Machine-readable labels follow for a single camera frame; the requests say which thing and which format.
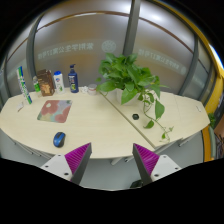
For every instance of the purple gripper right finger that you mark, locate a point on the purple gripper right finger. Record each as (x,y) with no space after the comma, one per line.
(151,166)

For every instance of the green white tall box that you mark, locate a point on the green white tall box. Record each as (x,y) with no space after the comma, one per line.
(23,86)

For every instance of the small green bottle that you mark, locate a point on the small green bottle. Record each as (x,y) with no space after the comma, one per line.
(36,86)

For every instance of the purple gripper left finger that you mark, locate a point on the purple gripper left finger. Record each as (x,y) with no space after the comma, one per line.
(70,166)

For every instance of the floral mouse pad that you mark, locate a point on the floral mouse pad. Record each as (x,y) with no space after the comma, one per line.
(55,111)

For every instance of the white shampoo bottle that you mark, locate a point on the white shampoo bottle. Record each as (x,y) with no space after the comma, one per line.
(59,84)

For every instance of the small white card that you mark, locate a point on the small white card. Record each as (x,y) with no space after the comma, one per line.
(20,106)

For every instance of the green potted plant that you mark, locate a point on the green potted plant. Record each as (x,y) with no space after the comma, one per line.
(121,73)

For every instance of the dark blue pump bottle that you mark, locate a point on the dark blue pump bottle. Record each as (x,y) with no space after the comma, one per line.
(73,80)

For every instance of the brown paper box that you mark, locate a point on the brown paper box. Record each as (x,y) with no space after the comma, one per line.
(45,82)

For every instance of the small black round object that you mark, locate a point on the small black round object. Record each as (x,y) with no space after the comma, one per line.
(135,116)

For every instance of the small white jar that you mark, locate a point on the small white jar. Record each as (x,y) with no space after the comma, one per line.
(92,89)

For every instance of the blue computer mouse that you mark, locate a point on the blue computer mouse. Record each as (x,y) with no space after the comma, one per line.
(59,139)

